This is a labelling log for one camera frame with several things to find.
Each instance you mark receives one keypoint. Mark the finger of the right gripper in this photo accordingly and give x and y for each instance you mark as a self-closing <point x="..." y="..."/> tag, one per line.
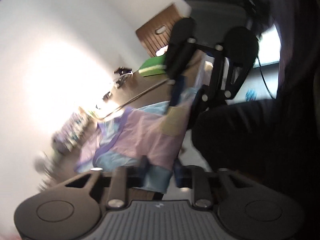
<point x="234" y="58"/>
<point x="180" y="50"/>

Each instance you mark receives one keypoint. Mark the person in dark clothes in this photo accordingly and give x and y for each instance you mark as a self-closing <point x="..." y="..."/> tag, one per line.
<point x="276" y="141"/>

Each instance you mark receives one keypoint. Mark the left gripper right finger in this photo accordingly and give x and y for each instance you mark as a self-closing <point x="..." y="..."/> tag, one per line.
<point x="243" y="208"/>

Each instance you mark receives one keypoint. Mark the pink blue purple garment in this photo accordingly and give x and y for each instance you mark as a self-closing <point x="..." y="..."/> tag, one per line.
<point x="154" y="131"/>

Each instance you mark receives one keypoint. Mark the small black metal stand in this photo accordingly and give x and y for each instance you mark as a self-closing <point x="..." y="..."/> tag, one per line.
<point x="123" y="73"/>

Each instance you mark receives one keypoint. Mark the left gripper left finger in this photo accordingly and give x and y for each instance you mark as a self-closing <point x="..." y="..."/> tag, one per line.
<point x="74" y="208"/>

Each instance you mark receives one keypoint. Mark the green box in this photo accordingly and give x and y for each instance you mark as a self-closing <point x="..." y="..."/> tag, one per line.
<point x="152" y="66"/>

